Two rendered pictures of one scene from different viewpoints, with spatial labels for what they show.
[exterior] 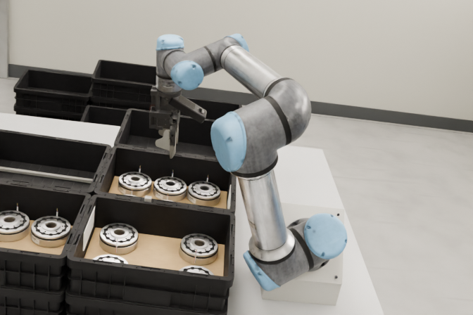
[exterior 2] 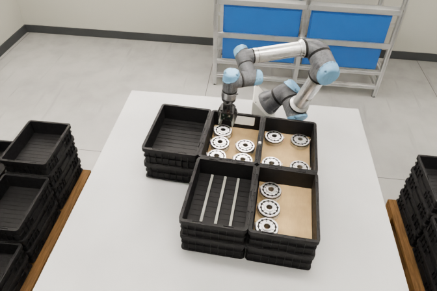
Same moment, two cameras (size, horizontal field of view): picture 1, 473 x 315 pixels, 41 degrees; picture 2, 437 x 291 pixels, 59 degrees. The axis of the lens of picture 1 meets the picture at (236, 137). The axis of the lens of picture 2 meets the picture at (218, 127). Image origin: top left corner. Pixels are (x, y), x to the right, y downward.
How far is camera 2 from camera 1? 226 cm
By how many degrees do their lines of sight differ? 65
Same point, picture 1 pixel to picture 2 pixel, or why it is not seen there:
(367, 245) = not seen: hidden behind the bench
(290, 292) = not seen: hidden behind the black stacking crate
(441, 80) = not seen: outside the picture
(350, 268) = (246, 104)
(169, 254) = (276, 150)
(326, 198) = (187, 99)
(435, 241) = (123, 95)
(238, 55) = (267, 50)
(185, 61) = (257, 71)
